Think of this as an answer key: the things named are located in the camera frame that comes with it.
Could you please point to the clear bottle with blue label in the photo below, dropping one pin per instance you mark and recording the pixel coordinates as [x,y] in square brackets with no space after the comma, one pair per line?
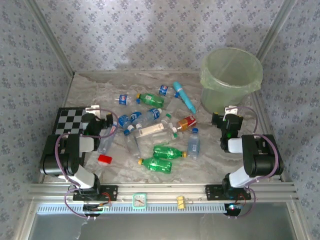
[123,120]
[153,114]
[136,116]

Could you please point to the clear bottle red blue label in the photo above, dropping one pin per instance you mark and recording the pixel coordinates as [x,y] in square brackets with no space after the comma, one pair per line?
[105,146]

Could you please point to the small bottle blue Pepsi label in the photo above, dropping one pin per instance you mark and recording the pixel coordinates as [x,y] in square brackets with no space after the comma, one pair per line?
[123,99]
[164,90]

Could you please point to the red orange bottle white cap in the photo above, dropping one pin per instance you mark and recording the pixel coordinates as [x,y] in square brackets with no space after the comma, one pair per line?
[186,122]

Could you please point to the water bottle pale label blue cap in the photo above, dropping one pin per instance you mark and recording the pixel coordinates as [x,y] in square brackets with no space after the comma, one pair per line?
[193,146]

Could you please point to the rectangular clear bottle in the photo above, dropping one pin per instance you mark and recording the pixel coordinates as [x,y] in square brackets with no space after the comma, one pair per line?
[150,130]

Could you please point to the green bottle with yellow cap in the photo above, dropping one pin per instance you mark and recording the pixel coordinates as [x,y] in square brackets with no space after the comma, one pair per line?
[151,99]
[156,165]
[168,152]

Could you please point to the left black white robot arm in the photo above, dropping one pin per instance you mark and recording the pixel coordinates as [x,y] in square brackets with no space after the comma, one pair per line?
[62,160]

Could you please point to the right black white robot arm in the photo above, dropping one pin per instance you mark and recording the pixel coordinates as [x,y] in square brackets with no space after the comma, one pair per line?
[262,155]

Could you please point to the green bin with plastic liner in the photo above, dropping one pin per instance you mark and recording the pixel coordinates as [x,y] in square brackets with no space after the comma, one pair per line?
[225,100]

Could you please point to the black grey chessboard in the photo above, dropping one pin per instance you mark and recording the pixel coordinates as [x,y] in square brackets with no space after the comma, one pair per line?
[70,120]

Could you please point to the red plastic block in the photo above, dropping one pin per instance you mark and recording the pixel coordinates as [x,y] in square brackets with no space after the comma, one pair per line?
[105,159]

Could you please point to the teal blue plastic tube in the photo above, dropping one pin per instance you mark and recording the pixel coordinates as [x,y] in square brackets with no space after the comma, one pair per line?
[183,96]

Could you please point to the small teal square clock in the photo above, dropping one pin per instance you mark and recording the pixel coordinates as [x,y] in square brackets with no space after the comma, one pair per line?
[139,200]

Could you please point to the yellow binder clip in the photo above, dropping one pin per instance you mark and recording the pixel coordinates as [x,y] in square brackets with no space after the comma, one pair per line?
[180,202]

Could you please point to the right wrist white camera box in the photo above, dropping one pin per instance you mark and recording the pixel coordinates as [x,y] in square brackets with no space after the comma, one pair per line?
[230,110]

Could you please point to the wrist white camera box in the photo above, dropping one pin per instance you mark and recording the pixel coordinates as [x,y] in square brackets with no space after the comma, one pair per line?
[230,110]
[92,109]

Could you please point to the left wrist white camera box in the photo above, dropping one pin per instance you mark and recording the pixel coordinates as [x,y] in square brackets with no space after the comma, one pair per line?
[92,109]

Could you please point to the aluminium rail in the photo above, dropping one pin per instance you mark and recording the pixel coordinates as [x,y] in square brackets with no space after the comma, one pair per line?
[162,191]

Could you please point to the aluminium frame post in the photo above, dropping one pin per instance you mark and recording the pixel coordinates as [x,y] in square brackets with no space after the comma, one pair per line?
[277,25]
[51,37]

